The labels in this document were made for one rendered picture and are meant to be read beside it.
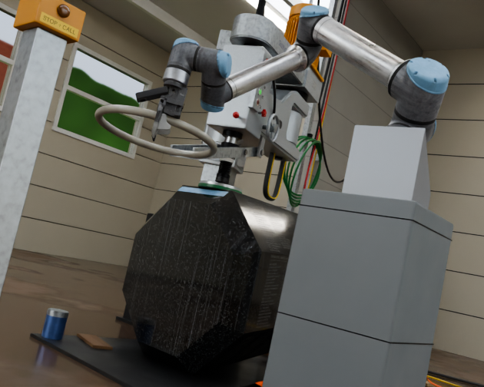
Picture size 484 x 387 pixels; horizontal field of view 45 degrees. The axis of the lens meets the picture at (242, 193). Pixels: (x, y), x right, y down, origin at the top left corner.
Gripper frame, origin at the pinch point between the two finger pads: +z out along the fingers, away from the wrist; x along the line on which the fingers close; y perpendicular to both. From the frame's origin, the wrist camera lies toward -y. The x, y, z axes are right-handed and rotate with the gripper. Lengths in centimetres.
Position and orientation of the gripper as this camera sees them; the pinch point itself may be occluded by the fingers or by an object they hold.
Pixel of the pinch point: (152, 135)
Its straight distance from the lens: 207.1
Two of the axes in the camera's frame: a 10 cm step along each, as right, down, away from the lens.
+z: -2.6, 9.5, -1.7
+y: 9.6, 2.8, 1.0
